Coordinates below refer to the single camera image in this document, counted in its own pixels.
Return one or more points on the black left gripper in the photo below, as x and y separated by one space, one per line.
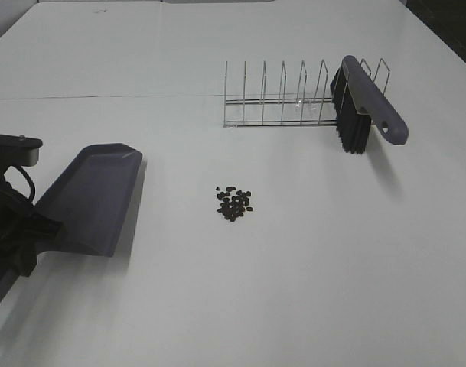
22 227

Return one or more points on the grey plastic dustpan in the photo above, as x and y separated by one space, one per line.
91 198

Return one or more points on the pile of coffee beans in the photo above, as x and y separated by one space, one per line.
233 203

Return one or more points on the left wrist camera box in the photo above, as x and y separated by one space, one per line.
19 150

